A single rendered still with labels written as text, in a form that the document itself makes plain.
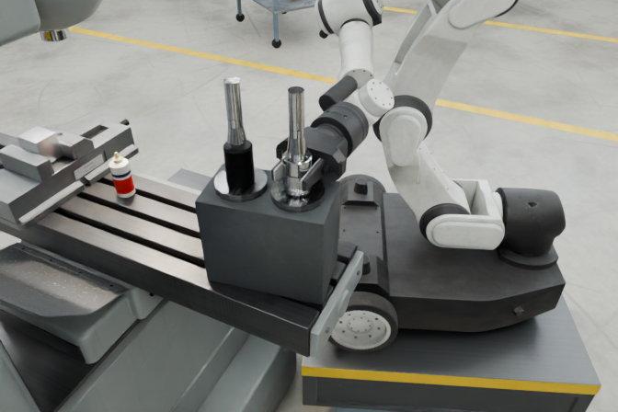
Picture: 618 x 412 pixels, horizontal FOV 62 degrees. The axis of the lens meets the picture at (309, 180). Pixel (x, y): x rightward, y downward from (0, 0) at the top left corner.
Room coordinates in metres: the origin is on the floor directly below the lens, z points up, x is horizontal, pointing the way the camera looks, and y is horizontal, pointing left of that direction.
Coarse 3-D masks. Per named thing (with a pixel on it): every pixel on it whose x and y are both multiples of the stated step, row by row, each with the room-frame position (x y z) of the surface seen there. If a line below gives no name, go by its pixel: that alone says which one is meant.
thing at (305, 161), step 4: (284, 152) 0.68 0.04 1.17; (308, 152) 0.68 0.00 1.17; (284, 156) 0.67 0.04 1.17; (288, 156) 0.67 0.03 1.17; (304, 156) 0.67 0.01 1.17; (308, 156) 0.67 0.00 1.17; (284, 160) 0.66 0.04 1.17; (288, 160) 0.66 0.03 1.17; (292, 160) 0.66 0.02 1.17; (296, 160) 0.66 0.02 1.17; (300, 160) 0.66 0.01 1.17; (304, 160) 0.66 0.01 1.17; (308, 160) 0.66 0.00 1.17; (284, 164) 0.66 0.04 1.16; (288, 164) 0.65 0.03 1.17; (292, 164) 0.65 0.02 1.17; (296, 164) 0.65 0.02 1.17; (300, 164) 0.65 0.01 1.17; (304, 164) 0.65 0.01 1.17; (308, 164) 0.66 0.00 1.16; (296, 168) 0.65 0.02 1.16
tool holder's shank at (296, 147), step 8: (288, 88) 0.68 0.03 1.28; (296, 88) 0.68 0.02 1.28; (288, 96) 0.67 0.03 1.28; (296, 96) 0.66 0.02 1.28; (288, 104) 0.67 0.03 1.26; (296, 104) 0.66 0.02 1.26; (288, 112) 0.67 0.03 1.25; (296, 112) 0.66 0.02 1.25; (296, 120) 0.66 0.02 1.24; (296, 128) 0.66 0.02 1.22; (296, 136) 0.66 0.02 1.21; (304, 136) 0.67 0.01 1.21; (288, 144) 0.67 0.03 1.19; (296, 144) 0.66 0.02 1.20; (304, 144) 0.66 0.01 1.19; (288, 152) 0.66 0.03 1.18; (296, 152) 0.66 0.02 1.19; (304, 152) 0.66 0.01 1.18
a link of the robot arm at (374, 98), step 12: (336, 84) 0.89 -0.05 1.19; (348, 84) 0.89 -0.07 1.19; (372, 84) 0.86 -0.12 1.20; (384, 84) 0.88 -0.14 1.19; (324, 96) 0.84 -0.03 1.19; (336, 96) 0.84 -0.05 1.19; (348, 96) 0.88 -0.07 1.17; (360, 96) 0.84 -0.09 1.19; (372, 96) 0.83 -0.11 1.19; (384, 96) 0.85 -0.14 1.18; (324, 108) 0.84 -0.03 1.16; (348, 108) 0.80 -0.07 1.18; (360, 108) 0.83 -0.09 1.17; (372, 108) 0.82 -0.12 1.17; (384, 108) 0.82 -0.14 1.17; (360, 120) 0.79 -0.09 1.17; (372, 120) 0.82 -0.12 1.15
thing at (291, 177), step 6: (282, 168) 0.67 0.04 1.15; (288, 168) 0.65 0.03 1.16; (294, 168) 0.65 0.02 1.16; (300, 168) 0.65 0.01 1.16; (306, 168) 0.65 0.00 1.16; (288, 174) 0.65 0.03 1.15; (294, 174) 0.65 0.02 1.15; (300, 174) 0.65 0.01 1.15; (288, 180) 0.65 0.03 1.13; (294, 180) 0.65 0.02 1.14; (300, 180) 0.65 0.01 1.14; (288, 186) 0.65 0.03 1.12; (294, 186) 0.65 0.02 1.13; (300, 186) 0.65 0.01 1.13; (288, 192) 0.65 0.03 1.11; (294, 192) 0.65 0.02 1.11; (300, 192) 0.65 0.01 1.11; (306, 192) 0.65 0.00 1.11
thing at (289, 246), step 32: (224, 192) 0.66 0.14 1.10; (256, 192) 0.66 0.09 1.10; (320, 192) 0.66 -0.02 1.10; (224, 224) 0.64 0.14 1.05; (256, 224) 0.63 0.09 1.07; (288, 224) 0.61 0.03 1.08; (320, 224) 0.60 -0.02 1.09; (224, 256) 0.64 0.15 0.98; (256, 256) 0.63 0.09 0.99; (288, 256) 0.61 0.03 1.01; (320, 256) 0.60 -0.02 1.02; (256, 288) 0.63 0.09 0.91; (288, 288) 0.61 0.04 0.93; (320, 288) 0.60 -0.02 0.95
